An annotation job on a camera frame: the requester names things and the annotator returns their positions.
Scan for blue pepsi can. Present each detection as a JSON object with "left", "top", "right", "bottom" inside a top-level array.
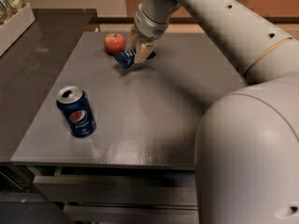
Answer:
[{"left": 56, "top": 86, "right": 96, "bottom": 138}]

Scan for grey drawer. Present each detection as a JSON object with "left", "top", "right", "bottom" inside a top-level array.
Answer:
[
  {"left": 34, "top": 168, "right": 197, "bottom": 207},
  {"left": 64, "top": 205, "right": 199, "bottom": 224}
]

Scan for upper grey drawer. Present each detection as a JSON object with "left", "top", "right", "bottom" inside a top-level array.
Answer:
[{"left": 34, "top": 168, "right": 197, "bottom": 207}]

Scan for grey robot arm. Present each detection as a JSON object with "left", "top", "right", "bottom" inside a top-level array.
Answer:
[{"left": 129, "top": 0, "right": 299, "bottom": 224}]

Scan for snack packets in box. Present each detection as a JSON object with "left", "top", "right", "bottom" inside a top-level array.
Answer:
[{"left": 0, "top": 0, "right": 25, "bottom": 24}]

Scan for lower grey drawer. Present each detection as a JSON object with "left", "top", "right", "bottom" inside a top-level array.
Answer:
[{"left": 64, "top": 205, "right": 199, "bottom": 224}]

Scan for red apple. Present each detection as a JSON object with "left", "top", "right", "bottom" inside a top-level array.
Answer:
[{"left": 104, "top": 33, "right": 125, "bottom": 55}]

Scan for white box on counter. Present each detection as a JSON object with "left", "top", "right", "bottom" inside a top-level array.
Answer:
[{"left": 0, "top": 3, "right": 36, "bottom": 57}]

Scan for dark blue rxbar wrapper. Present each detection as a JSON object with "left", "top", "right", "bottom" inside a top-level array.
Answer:
[{"left": 112, "top": 49, "right": 157, "bottom": 70}]

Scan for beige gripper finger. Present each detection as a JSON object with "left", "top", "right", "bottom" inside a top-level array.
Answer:
[
  {"left": 134, "top": 41, "right": 155, "bottom": 64},
  {"left": 126, "top": 26, "right": 138, "bottom": 49}
]

